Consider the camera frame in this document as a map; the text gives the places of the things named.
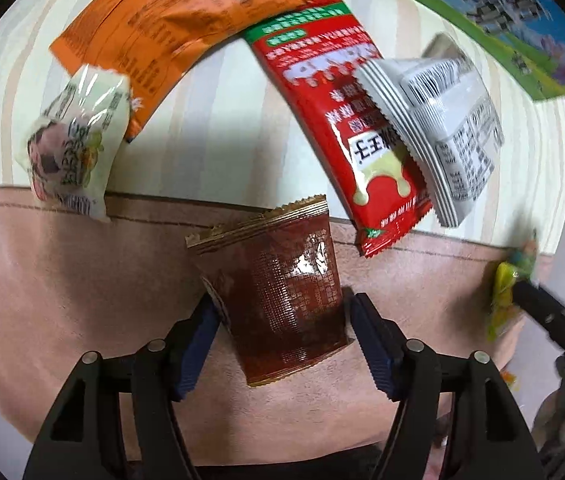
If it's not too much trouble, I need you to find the colourful candy bag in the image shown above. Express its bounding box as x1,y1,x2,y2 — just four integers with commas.
487,230,539,341

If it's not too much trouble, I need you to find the white grey snack packet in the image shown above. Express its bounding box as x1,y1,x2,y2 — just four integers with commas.
354,34,504,228

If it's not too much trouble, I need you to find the dark red snack packet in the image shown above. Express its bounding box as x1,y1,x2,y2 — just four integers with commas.
186,195,350,387

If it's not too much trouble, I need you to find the small white green packet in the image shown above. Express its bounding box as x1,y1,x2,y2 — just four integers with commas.
14,64,132,222

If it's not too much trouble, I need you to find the red long snack packet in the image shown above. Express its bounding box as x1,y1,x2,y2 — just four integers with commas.
242,0,431,257

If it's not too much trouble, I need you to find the orange snack packet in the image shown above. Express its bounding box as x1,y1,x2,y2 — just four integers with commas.
50,0,313,141

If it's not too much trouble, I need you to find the blue green milk carton box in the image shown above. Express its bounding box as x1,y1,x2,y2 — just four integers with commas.
319,0,565,103

